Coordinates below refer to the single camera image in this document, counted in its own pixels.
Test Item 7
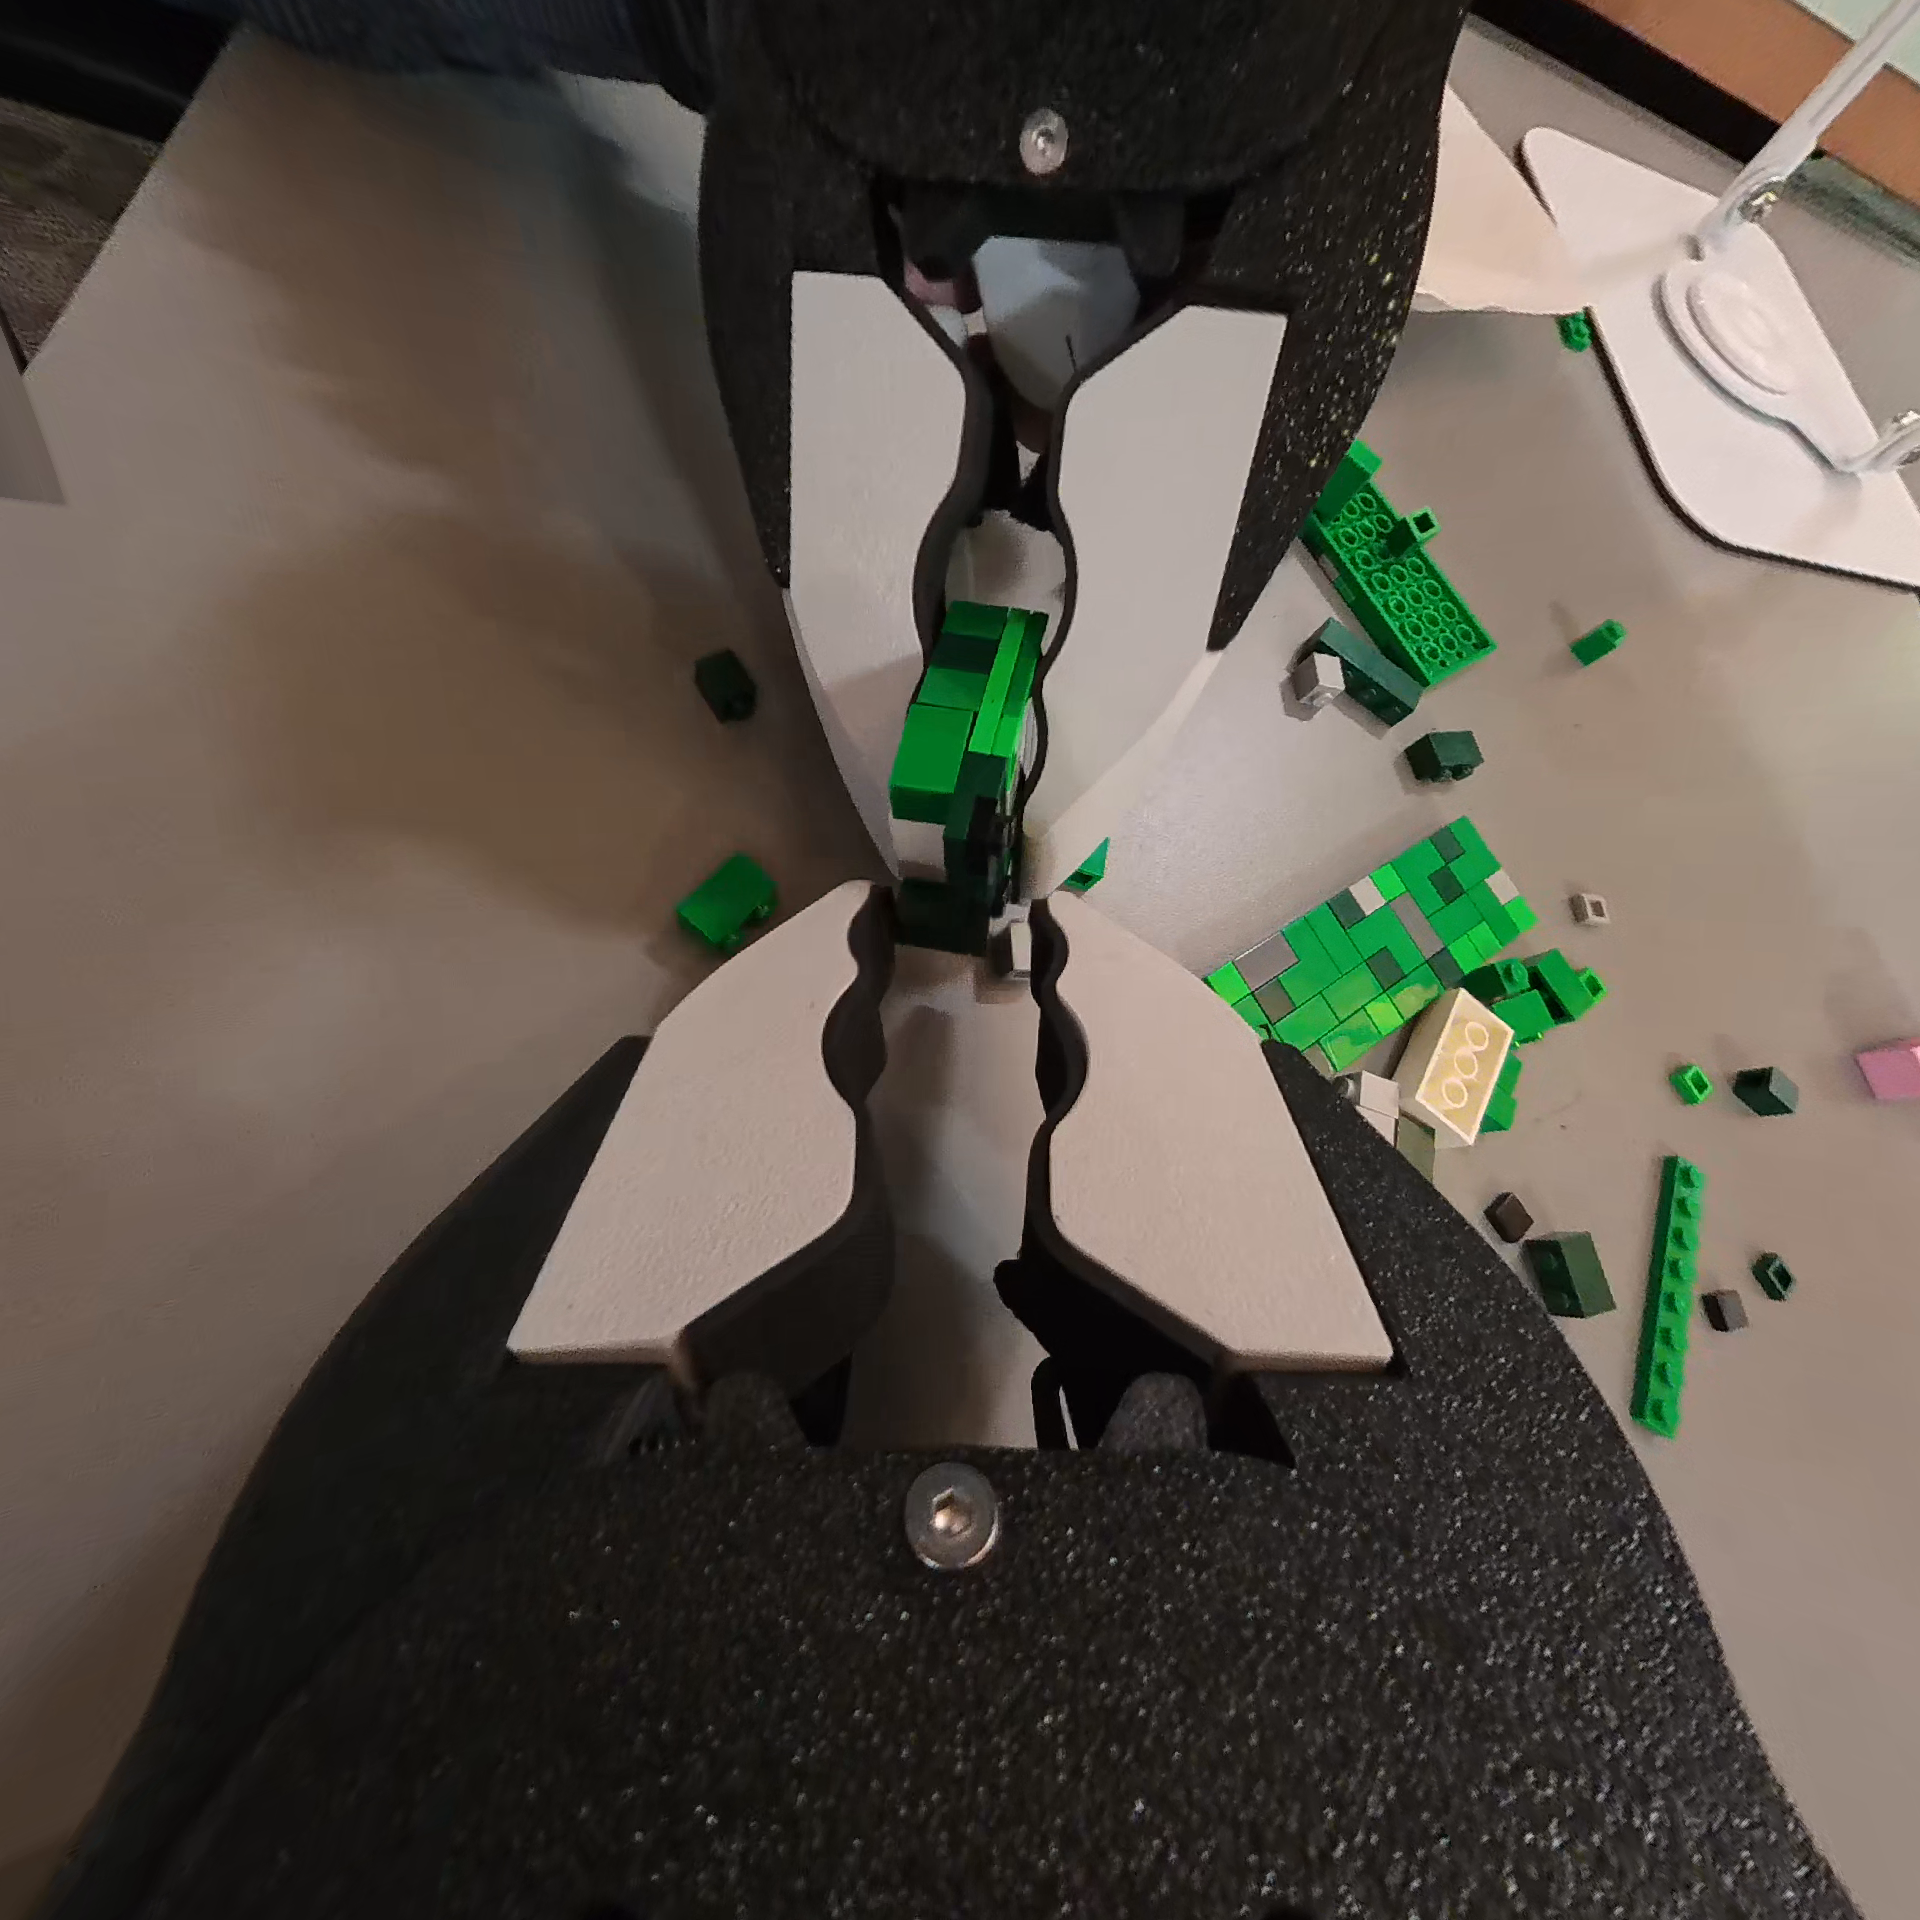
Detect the white desk stand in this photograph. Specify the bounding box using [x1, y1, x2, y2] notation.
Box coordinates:
[1519, 0, 1920, 590]

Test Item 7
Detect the green plate with round holes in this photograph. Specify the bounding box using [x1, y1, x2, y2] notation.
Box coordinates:
[1296, 439, 1496, 689]

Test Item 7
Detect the dark green long brick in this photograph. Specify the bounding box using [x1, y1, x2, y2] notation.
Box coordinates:
[1302, 618, 1425, 730]

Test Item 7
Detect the green brick assembly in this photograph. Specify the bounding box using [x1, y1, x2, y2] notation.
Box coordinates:
[887, 600, 1050, 963]

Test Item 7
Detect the wooden table edge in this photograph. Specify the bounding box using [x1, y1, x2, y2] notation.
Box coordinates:
[1808, 83, 1920, 175]

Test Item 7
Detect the long narrow green plate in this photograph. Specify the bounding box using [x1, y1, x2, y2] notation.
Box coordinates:
[1629, 1155, 1708, 1440]

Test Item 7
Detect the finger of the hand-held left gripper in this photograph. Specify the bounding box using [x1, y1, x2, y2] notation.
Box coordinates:
[1026, 305, 1290, 890]
[784, 267, 984, 880]

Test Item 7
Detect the green tiled brick panel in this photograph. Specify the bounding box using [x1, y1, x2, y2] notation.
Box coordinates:
[1204, 814, 1542, 1075]

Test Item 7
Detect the white brick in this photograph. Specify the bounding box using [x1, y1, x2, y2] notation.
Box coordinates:
[1393, 989, 1518, 1151]
[951, 512, 1069, 615]

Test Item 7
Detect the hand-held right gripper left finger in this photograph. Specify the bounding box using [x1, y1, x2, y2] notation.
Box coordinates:
[502, 880, 902, 1405]

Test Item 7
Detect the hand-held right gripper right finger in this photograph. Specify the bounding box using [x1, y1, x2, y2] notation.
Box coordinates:
[992, 896, 1396, 1433]

